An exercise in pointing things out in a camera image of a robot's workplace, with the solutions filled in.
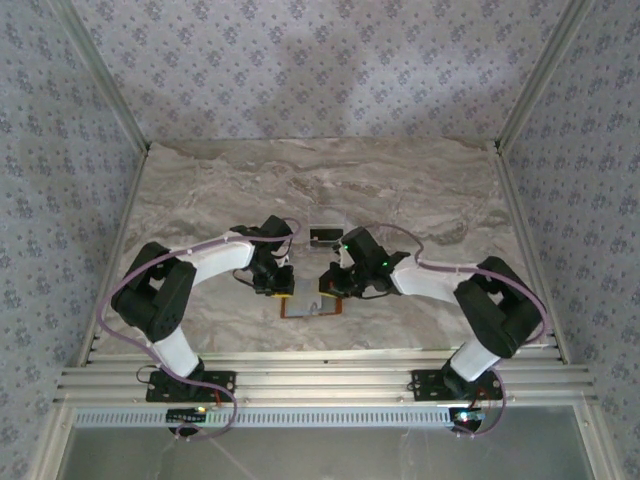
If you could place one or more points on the brown leather card holder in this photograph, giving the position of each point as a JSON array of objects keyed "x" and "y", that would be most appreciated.
[{"x": 305, "y": 307}]

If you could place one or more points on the black credit card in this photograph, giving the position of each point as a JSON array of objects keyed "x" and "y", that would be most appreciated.
[{"x": 327, "y": 235}]

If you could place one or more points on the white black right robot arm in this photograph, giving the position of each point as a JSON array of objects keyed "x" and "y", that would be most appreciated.
[{"x": 425, "y": 282}]

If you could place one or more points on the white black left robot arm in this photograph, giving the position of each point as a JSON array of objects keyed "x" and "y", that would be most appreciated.
[{"x": 220, "y": 257}]

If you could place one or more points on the clear acrylic card stand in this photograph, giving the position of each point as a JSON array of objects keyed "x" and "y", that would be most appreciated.
[{"x": 327, "y": 215}]

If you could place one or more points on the small circuit board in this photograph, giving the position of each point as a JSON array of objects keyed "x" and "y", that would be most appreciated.
[
  {"x": 467, "y": 417},
  {"x": 187, "y": 414}
]

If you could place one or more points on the grey metal sheet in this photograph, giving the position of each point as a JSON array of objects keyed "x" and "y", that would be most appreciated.
[{"x": 325, "y": 455}]

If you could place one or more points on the aluminium rail frame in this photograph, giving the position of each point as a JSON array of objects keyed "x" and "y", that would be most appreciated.
[{"x": 325, "y": 380}]

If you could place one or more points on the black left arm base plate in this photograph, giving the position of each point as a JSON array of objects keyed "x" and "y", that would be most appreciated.
[{"x": 220, "y": 382}]

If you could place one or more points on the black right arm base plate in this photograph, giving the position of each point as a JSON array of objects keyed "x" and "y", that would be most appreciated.
[{"x": 425, "y": 385}]

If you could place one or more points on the aluminium side rail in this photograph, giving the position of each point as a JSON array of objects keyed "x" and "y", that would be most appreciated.
[
  {"x": 123, "y": 225},
  {"x": 532, "y": 250}
]

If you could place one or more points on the aluminium corner post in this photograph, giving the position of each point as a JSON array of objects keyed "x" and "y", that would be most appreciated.
[
  {"x": 107, "y": 75},
  {"x": 540, "y": 75}
]

